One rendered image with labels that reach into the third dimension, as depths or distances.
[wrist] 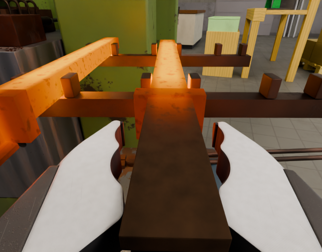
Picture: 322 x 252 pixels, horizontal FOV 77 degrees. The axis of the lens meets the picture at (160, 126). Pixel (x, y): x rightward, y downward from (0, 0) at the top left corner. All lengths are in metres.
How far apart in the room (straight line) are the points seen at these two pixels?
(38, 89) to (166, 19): 0.92
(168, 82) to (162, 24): 0.91
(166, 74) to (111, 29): 0.47
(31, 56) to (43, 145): 0.22
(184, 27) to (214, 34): 2.78
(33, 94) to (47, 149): 0.45
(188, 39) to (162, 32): 5.24
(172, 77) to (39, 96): 0.11
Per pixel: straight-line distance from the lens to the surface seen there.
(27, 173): 0.72
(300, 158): 0.61
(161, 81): 0.17
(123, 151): 0.54
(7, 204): 0.87
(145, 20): 0.63
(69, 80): 0.21
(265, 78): 0.22
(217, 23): 3.61
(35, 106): 0.19
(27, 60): 0.57
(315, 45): 4.81
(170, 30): 1.07
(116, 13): 0.65
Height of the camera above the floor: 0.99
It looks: 30 degrees down
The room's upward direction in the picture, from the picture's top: straight up
